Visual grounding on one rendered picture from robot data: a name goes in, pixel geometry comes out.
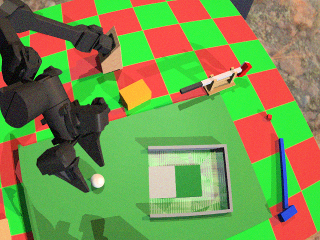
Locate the large green mat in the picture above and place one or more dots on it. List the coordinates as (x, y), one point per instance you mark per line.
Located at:
(120, 209)

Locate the blue putter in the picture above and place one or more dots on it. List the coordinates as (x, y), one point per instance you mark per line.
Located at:
(289, 210)

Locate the small red cube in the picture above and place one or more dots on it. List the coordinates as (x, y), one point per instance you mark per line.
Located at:
(269, 117)

